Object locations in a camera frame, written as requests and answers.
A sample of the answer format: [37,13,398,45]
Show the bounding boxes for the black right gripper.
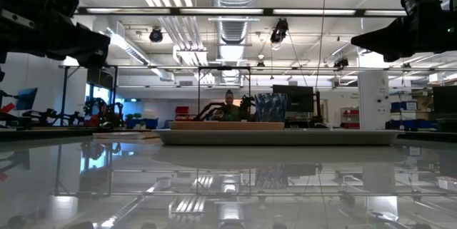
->
[350,0,457,63]

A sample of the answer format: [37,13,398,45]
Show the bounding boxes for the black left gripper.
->
[0,0,111,68]

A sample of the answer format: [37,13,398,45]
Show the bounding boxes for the grey tray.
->
[155,128,405,147]

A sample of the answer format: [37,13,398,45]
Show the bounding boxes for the tan wooden plate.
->
[168,121,286,131]

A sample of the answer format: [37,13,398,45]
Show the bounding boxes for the white pillar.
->
[357,51,391,131]

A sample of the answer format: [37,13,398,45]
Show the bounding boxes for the blue storage bins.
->
[390,100,419,112]

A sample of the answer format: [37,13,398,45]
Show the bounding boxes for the black computer monitor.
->
[272,84,316,113]
[431,85,457,114]

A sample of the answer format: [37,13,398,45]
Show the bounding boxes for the shelf with red bins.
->
[340,106,361,130]

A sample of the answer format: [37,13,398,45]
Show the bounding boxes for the blue tilted screen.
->
[15,87,39,111]

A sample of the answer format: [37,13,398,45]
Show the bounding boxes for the flat wooden board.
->
[91,131,161,140]

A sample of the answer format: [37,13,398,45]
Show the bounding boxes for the overhead light bar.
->
[74,6,408,18]

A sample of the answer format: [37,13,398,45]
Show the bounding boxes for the person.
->
[213,89,251,123]

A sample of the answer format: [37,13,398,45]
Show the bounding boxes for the thin hanging cable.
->
[313,0,328,93]

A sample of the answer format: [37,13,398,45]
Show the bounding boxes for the black metal frame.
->
[196,66,252,116]

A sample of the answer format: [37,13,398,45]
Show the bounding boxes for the silver ventilation duct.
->
[210,0,261,46]

